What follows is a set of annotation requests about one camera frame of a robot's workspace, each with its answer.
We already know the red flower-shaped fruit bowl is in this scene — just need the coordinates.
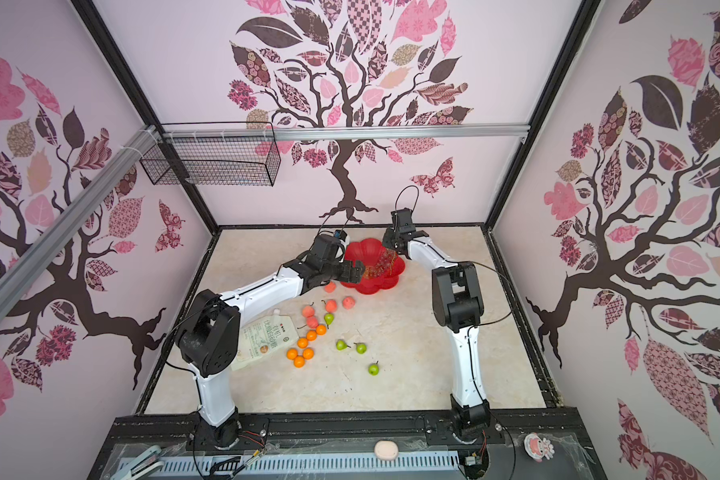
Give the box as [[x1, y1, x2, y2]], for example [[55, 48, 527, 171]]
[[341, 238, 406, 295]]

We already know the purple fake grape bunch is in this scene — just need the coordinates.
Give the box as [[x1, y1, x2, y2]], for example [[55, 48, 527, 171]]
[[363, 249, 397, 280]]

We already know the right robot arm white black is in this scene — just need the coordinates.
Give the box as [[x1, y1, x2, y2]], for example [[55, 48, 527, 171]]
[[382, 218, 492, 442]]

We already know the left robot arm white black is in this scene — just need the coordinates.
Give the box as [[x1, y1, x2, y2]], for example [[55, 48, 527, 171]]
[[174, 230, 365, 450]]

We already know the fake peach right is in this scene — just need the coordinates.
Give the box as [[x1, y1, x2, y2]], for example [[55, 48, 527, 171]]
[[342, 297, 356, 310]]

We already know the fake peach middle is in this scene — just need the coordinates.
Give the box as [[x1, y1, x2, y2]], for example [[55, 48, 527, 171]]
[[324, 299, 338, 313]]

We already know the white printed snack pouch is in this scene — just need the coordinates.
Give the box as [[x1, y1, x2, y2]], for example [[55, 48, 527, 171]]
[[230, 309, 299, 371]]

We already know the round pink cartoon sticker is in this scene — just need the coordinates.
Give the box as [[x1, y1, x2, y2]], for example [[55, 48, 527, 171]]
[[523, 433, 555, 463]]

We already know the white stapler tool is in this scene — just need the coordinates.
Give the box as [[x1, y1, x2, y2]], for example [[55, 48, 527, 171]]
[[110, 445, 164, 480]]

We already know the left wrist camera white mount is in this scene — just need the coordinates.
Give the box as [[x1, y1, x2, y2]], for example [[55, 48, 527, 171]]
[[333, 229, 350, 246]]

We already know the aluminium rail back wall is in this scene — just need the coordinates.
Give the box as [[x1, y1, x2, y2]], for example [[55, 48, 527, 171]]
[[161, 122, 530, 141]]

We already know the aluminium rail wall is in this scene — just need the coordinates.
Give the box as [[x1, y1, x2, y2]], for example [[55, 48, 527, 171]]
[[0, 125, 159, 322], [161, 122, 530, 141]]

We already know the black wire mesh basket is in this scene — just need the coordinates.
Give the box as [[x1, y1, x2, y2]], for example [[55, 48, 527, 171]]
[[140, 120, 281, 187]]

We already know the white vented cable duct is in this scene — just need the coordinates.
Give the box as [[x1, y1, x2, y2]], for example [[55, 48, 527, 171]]
[[116, 451, 461, 480]]

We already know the aluminium rail left wall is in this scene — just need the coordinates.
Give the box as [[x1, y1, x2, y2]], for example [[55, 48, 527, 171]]
[[0, 125, 159, 322]]

